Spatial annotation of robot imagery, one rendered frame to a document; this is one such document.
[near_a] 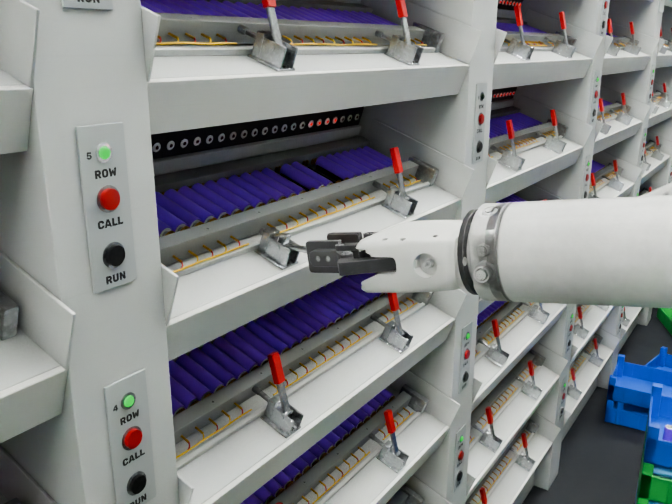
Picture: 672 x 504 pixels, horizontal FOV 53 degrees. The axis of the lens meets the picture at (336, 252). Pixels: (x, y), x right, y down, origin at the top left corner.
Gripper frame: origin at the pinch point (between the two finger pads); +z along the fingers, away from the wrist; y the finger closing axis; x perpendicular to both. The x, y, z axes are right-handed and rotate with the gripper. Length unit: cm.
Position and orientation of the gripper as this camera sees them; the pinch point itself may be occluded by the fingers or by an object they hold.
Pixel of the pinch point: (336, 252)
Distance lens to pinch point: 68.0
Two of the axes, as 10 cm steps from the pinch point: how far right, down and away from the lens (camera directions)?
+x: -1.4, -9.7, -1.9
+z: -8.2, 0.0, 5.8
